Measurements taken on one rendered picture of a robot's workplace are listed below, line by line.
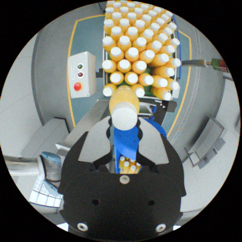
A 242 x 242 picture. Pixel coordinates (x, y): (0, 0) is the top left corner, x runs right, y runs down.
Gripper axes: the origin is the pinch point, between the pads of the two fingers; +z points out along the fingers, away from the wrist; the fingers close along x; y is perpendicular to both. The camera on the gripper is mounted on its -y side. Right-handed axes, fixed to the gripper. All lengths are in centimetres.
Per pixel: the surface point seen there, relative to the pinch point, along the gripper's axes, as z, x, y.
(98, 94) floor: 130, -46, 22
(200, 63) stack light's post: 23, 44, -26
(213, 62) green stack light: 12, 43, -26
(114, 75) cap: 21.8, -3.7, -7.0
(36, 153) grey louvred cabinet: 12, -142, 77
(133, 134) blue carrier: 17.1, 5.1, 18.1
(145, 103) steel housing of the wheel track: 36.0, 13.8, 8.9
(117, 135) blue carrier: 16.0, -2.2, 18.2
